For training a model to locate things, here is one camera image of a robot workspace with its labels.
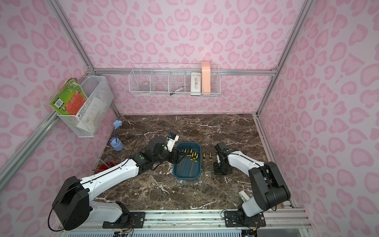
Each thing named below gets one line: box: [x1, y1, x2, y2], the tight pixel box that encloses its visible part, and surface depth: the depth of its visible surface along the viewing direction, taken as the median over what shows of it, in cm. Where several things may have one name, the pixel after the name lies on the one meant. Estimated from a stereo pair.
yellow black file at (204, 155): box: [202, 152, 206, 174], surface depth 97 cm
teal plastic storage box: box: [172, 142, 202, 182], surface depth 92 cm
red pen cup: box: [98, 160, 116, 172], surface depth 83 cm
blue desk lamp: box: [109, 119, 124, 152], surface depth 96 cm
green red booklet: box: [48, 78, 89, 116], surface depth 73 cm
